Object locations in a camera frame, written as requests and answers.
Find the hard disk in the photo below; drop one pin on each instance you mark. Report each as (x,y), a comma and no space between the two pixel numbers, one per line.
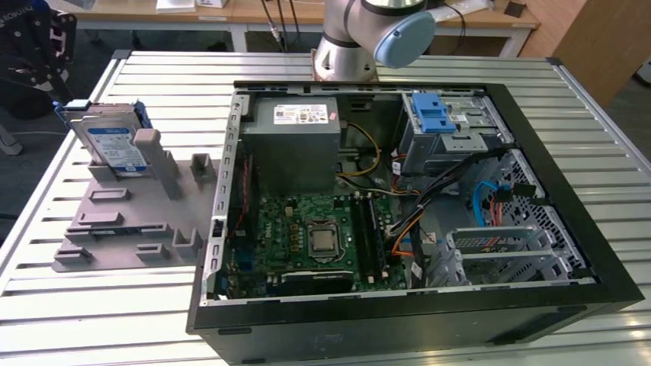
(110,145)

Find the black RAM stick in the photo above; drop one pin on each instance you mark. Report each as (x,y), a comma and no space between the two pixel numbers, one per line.
(361,236)

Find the green motherboard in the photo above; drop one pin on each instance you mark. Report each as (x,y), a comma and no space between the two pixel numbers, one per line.
(285,228)

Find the grey parts rack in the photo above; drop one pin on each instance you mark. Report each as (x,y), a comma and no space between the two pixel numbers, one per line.
(127,206)

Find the wooden cabinet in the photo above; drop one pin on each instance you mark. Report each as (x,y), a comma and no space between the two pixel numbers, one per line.
(601,45)

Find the grey power supply unit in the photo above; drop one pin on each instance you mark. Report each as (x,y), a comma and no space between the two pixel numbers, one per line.
(290,160)

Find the wooden desk white frame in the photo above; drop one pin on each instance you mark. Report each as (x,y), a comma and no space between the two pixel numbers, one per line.
(127,15)

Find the metal disk bay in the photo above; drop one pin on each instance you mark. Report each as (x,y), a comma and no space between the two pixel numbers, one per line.
(504,256)

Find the black PC case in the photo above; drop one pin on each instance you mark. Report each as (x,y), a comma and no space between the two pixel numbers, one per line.
(357,324)

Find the metal optical drive cage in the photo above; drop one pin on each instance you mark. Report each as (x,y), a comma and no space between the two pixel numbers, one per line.
(433,152)

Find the small white box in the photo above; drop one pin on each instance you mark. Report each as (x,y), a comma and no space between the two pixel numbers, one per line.
(211,3)

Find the large white box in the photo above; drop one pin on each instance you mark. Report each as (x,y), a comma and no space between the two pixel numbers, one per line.
(175,5)

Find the black graphics card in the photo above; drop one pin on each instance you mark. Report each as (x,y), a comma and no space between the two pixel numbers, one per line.
(315,281)

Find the dark brown small box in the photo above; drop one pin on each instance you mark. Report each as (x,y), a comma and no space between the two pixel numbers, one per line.
(517,9)

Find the grey metal leg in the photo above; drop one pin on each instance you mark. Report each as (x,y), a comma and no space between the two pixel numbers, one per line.
(10,141)

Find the silver CPU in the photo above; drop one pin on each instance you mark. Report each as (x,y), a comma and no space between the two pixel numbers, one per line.
(325,244)

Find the blue drive latch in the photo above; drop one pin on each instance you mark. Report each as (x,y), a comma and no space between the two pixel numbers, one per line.
(433,114)

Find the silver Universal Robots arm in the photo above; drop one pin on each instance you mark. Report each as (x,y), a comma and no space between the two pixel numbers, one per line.
(346,23)

